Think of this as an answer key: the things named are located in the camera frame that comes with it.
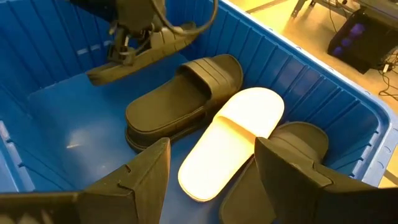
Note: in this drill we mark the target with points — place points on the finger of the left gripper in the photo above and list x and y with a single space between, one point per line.
117 46

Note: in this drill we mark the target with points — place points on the black rubber slide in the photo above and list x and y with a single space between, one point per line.
149 59
245 199
168 109

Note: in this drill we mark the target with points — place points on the black computer tower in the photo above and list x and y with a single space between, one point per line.
367 43

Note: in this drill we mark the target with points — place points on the grey metal stand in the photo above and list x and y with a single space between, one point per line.
379 6

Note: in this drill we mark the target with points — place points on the pink rubber slide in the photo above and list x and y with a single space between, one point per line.
224 149

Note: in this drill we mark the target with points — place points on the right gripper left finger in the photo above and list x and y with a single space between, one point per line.
136 193

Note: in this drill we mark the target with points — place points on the blue plastic bin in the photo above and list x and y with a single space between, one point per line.
62 124

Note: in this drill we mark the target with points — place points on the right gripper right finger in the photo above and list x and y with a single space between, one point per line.
298 193

